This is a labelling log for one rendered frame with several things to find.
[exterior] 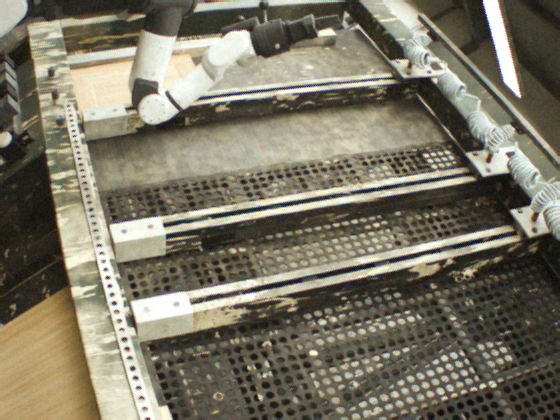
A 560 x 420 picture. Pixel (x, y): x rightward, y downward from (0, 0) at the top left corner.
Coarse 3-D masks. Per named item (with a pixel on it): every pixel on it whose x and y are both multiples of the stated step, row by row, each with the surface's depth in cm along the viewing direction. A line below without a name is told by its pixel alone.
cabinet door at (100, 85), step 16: (112, 64) 230; (128, 64) 231; (176, 64) 233; (192, 64) 234; (80, 80) 222; (96, 80) 223; (112, 80) 224; (128, 80) 225; (80, 96) 216; (96, 96) 217; (112, 96) 218; (128, 96) 218; (80, 112) 210
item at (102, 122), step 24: (408, 48) 223; (408, 72) 227; (432, 72) 230; (216, 96) 214; (240, 96) 214; (264, 96) 215; (288, 96) 218; (312, 96) 221; (336, 96) 225; (360, 96) 228; (384, 96) 231; (408, 96) 235; (96, 120) 200; (120, 120) 203; (168, 120) 209; (192, 120) 212; (216, 120) 215
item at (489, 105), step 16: (432, 48) 308; (448, 64) 299; (464, 80) 291; (480, 96) 283; (496, 112) 275; (528, 144) 261; (544, 160) 254; (544, 176) 251; (256, 192) 331; (208, 336) 231; (256, 400) 170
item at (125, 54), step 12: (324, 36) 253; (336, 36) 255; (132, 48) 234; (180, 48) 237; (192, 48) 238; (204, 48) 240; (72, 60) 226; (84, 60) 227; (96, 60) 228; (108, 60) 230; (120, 60) 231; (132, 60) 233
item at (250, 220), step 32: (512, 128) 190; (480, 160) 199; (320, 192) 187; (352, 192) 189; (384, 192) 189; (416, 192) 192; (448, 192) 197; (480, 192) 202; (128, 224) 171; (160, 224) 172; (192, 224) 174; (224, 224) 175; (256, 224) 179; (288, 224) 183; (320, 224) 187; (128, 256) 171
